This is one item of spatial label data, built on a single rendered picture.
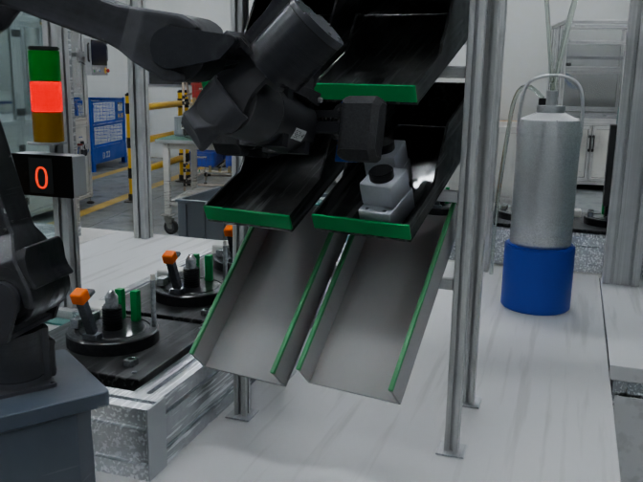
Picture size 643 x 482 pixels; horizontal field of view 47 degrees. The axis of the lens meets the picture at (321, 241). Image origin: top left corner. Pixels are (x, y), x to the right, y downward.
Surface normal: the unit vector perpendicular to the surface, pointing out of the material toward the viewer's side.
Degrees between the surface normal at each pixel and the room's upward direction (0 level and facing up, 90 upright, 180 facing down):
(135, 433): 90
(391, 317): 45
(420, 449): 0
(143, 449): 90
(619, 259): 90
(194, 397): 90
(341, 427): 0
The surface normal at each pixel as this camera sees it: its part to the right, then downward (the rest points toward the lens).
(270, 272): -0.32, -0.56
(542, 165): -0.45, 0.18
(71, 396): 0.02, -0.98
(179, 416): 0.95, 0.08
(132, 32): -0.67, 0.00
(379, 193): -0.51, 0.57
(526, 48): -0.15, 0.22
